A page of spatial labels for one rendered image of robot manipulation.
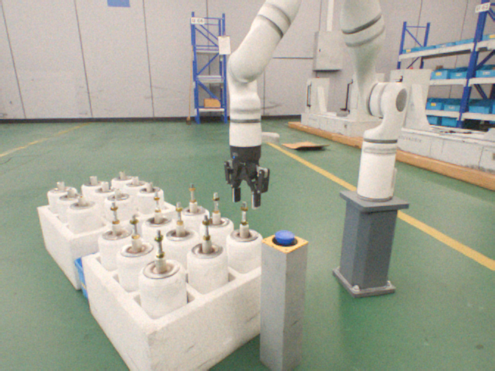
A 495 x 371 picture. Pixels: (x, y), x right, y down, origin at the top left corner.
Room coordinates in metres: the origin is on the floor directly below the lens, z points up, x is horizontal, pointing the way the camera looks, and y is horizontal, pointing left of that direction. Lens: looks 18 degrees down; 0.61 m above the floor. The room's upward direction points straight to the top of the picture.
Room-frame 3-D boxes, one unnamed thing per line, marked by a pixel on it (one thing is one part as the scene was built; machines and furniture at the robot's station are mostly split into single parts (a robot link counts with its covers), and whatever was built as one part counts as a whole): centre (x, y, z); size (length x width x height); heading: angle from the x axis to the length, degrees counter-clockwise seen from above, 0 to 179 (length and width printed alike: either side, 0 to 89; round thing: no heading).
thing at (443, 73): (6.18, -3.70, 0.90); 0.50 x 0.38 x 0.21; 103
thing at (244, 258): (0.75, 0.01, 0.16); 0.10 x 0.10 x 0.18
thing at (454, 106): (5.76, -3.80, 0.36); 0.50 x 0.38 x 0.21; 102
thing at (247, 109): (0.75, 0.00, 0.62); 0.09 x 0.07 x 0.15; 12
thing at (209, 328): (0.75, 0.17, 0.09); 0.39 x 0.39 x 0.18; 43
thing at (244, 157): (0.74, 0.00, 0.45); 0.08 x 0.08 x 0.09
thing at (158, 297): (0.59, 0.18, 0.16); 0.10 x 0.10 x 0.18
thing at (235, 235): (0.75, 0.01, 0.25); 0.08 x 0.08 x 0.01
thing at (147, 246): (0.67, 0.26, 0.25); 0.08 x 0.08 x 0.01
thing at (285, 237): (0.59, -0.08, 0.32); 0.04 x 0.04 x 0.02
